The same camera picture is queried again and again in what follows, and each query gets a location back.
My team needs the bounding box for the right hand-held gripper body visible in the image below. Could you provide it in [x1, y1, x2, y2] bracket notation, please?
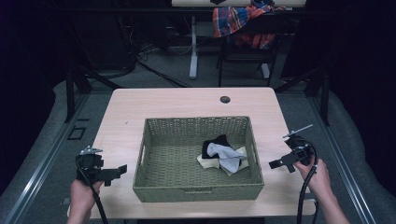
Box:
[282, 123, 316, 167]

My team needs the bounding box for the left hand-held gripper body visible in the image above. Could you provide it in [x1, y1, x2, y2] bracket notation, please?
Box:
[75, 145, 108, 185]

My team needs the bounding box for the grey sock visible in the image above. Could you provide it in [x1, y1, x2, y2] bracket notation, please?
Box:
[205, 142, 248, 175]

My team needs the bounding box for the green woven basket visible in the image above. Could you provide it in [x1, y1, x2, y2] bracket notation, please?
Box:
[132, 116, 265, 203]

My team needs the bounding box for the black sock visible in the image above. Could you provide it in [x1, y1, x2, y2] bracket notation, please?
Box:
[201, 133, 233, 161]

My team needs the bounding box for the person's left hand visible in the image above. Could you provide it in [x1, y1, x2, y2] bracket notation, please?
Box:
[69, 177, 106, 216]

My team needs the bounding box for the person's right hand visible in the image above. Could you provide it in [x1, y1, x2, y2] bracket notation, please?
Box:
[293, 156, 332, 202]

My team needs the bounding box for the black metal stand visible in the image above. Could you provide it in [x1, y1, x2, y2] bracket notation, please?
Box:
[274, 66, 332, 127]
[63, 60, 123, 124]

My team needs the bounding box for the short white desk foot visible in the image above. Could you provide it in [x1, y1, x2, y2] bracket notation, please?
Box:
[260, 63, 272, 80]

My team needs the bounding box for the black chair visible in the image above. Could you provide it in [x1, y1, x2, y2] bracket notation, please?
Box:
[216, 13, 282, 88]

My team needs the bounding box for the white desk leg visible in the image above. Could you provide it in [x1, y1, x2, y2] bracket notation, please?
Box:
[189, 15, 200, 80]

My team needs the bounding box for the plaid cloth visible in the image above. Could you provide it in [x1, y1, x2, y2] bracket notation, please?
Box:
[212, 0, 287, 49]

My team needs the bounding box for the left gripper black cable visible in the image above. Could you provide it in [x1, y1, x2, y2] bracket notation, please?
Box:
[75, 154, 109, 224]

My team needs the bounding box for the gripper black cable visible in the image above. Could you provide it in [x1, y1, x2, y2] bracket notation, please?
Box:
[295, 140, 320, 224]
[75, 154, 109, 224]

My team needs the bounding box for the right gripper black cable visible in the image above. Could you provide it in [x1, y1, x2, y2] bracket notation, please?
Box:
[295, 140, 320, 224]

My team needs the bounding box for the aluminium floor rail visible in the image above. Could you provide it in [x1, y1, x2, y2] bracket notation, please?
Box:
[307, 95, 378, 224]
[2, 92, 91, 224]

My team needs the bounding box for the black floor cable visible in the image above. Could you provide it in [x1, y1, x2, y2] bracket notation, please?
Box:
[135, 60, 191, 89]

